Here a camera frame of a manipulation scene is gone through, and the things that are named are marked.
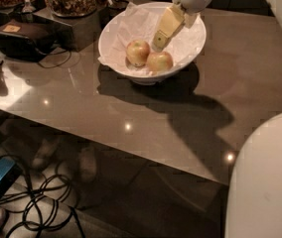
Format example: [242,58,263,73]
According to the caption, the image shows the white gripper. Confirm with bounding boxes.
[153,0,212,50]

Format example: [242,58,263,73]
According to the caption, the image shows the yellow-red apple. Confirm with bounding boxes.
[126,40,150,67]
[146,52,173,72]

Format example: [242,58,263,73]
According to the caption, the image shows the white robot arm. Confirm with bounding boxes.
[197,0,282,238]

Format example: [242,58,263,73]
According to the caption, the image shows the white ceramic bowl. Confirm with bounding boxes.
[97,1,208,86]

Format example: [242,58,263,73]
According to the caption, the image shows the white paper liner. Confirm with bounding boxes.
[98,0,205,77]

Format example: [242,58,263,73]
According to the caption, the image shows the small dark cup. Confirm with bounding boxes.
[108,0,128,18]

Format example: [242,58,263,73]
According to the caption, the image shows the dark stand box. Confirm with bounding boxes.
[34,7,108,52]

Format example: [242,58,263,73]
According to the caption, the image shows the metal serving spoon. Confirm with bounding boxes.
[22,0,36,13]

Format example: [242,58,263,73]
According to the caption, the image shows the black VR headset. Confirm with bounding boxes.
[0,20,57,61]

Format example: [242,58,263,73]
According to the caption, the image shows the black cable on table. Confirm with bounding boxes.
[36,47,73,69]

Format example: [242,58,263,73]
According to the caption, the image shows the black floor cables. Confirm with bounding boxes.
[0,154,87,238]

